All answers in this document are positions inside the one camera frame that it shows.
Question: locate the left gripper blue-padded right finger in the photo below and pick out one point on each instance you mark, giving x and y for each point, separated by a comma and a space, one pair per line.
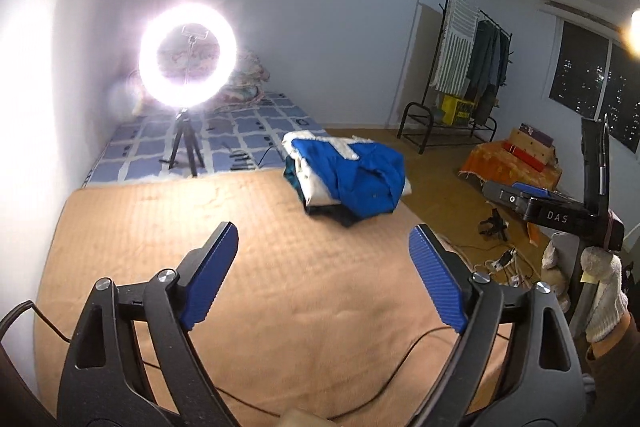
444, 275

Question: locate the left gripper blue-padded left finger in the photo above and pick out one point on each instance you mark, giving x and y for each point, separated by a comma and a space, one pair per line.
202, 272

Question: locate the beige and blue work jacket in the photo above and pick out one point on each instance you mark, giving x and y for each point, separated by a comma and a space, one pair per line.
365, 176

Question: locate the right forearm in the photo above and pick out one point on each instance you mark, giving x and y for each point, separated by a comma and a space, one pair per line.
614, 365

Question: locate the dark blue clothes pile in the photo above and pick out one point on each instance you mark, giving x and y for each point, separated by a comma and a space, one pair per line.
339, 213

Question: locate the black clothes rack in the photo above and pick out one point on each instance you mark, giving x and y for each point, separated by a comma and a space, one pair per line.
420, 123

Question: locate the dark hanging clothes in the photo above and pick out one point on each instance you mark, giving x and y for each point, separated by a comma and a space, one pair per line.
487, 69

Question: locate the right white gloved hand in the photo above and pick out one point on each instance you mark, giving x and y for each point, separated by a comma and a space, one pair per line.
600, 268

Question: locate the white power strip on floor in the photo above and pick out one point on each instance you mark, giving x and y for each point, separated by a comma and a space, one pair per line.
508, 268

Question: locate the cardboard box with red books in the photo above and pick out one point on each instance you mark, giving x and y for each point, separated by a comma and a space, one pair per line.
526, 148

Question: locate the tan bed blanket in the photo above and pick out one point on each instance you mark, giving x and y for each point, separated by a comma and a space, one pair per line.
331, 320

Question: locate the orange cloth covered pile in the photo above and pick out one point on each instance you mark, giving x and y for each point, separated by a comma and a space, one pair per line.
492, 162

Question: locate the dark window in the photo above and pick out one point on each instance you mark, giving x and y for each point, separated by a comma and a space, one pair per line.
596, 77

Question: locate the yellow box on rack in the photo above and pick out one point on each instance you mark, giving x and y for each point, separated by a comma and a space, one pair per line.
456, 111

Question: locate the blue checkered bed sheet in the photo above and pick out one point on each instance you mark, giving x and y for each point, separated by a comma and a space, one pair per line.
243, 139

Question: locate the black light tripod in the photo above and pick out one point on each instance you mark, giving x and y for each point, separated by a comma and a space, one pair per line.
185, 134

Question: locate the white striped hanging towel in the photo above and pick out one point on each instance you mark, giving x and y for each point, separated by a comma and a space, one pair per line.
455, 48

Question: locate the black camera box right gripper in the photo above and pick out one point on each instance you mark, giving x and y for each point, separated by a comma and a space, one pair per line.
596, 156

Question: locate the white ring light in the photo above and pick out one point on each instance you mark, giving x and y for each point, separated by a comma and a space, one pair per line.
186, 26

